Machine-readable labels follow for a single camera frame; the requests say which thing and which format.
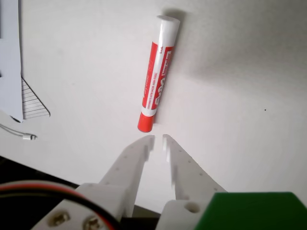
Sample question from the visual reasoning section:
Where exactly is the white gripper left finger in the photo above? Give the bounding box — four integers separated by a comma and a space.
30, 135, 156, 230

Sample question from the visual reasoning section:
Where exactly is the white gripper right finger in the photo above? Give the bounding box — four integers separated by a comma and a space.
155, 133, 228, 230

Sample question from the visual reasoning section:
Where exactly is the red Expo marker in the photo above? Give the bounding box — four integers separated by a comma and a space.
137, 15, 181, 133

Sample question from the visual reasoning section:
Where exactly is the white paper sheet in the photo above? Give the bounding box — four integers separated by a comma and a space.
0, 0, 24, 123

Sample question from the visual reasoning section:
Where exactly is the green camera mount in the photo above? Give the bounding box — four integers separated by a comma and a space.
193, 191, 307, 230

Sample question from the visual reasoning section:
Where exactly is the red black servo wire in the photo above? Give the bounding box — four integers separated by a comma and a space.
0, 182, 123, 230

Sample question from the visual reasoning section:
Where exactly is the white charging cable plug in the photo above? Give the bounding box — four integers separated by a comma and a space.
0, 123, 38, 141

